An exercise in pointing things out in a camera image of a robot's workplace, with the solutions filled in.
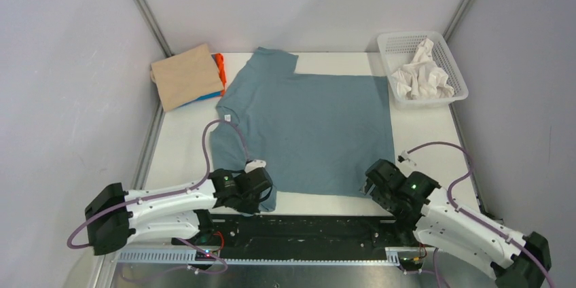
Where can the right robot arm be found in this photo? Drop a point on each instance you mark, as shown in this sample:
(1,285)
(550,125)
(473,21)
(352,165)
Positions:
(435,218)

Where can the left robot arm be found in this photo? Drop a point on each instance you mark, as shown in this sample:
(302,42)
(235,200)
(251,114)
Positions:
(116,217)

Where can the grey-blue t-shirt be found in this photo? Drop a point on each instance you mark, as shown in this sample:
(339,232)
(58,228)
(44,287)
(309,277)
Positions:
(318,134)

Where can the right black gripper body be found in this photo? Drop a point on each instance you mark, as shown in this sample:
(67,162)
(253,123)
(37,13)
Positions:
(383,198)

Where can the white plastic basket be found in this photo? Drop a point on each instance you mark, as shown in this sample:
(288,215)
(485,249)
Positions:
(398,48)

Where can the folded blue t-shirt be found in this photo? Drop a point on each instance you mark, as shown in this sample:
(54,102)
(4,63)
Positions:
(206,97)

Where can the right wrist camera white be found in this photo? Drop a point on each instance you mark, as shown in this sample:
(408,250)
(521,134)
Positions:
(405,157)

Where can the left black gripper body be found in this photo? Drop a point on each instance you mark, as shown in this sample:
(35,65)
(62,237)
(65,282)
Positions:
(250,204)

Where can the crumpled white t-shirt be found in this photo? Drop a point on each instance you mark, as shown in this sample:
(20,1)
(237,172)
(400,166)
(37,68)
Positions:
(422,78)

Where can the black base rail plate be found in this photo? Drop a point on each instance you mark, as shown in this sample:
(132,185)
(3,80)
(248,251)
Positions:
(307,238)

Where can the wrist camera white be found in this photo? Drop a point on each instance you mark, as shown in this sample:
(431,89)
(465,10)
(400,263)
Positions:
(405,157)
(254,164)

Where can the folded orange t-shirt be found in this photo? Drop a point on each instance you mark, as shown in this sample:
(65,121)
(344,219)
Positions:
(219,60)

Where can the aluminium frame rail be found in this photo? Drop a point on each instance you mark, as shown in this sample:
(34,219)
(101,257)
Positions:
(169,263)

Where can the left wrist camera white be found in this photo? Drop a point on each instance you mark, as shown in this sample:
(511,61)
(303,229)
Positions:
(254,164)

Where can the folded tan t-shirt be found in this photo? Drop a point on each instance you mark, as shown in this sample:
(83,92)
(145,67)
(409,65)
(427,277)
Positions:
(183,78)

